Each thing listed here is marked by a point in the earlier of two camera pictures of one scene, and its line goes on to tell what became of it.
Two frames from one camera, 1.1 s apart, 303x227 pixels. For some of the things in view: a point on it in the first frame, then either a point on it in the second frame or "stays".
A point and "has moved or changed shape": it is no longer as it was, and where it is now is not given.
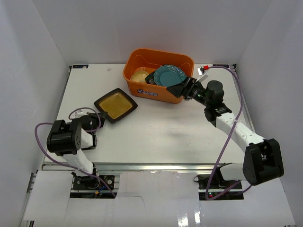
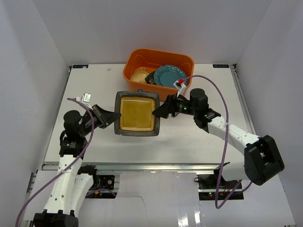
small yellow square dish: [139, 76] stays
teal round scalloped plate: [167, 75] stays
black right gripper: [185, 88] -> [171, 104]
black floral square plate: [150, 79] stays
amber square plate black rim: [116, 104] has moved or changed shape
